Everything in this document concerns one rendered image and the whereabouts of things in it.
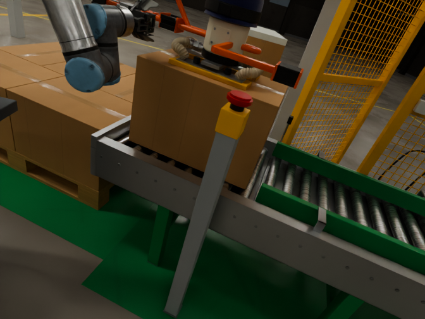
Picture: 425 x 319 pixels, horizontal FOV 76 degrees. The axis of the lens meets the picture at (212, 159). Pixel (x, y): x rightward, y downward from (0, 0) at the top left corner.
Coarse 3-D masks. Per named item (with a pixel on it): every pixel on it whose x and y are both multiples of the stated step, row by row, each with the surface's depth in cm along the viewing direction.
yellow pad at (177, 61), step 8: (176, 64) 110; (184, 64) 109; (192, 64) 109; (200, 64) 113; (200, 72) 108; (208, 72) 107; (216, 72) 108; (224, 72) 109; (224, 80) 106; (232, 80) 106; (240, 80) 107; (248, 80) 112; (240, 88) 105
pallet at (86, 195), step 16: (0, 144) 166; (0, 160) 172; (16, 160) 166; (32, 160) 161; (32, 176) 168; (48, 176) 171; (64, 176) 157; (64, 192) 164; (80, 192) 159; (96, 192) 154; (96, 208) 160
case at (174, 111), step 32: (160, 64) 107; (160, 96) 113; (192, 96) 109; (224, 96) 104; (256, 96) 103; (160, 128) 120; (192, 128) 115; (256, 128) 106; (192, 160) 122; (256, 160) 112
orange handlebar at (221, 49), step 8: (184, 24) 117; (192, 32) 114; (200, 32) 112; (216, 48) 89; (224, 48) 98; (248, 48) 109; (256, 48) 112; (224, 56) 90; (232, 56) 89; (240, 56) 88; (248, 64) 88; (256, 64) 87; (264, 64) 86; (272, 72) 87
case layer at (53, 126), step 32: (0, 64) 166; (32, 64) 178; (64, 64) 192; (0, 96) 147; (32, 96) 143; (64, 96) 152; (96, 96) 162; (128, 96) 174; (0, 128) 159; (32, 128) 149; (64, 128) 141; (96, 128) 133; (64, 160) 152
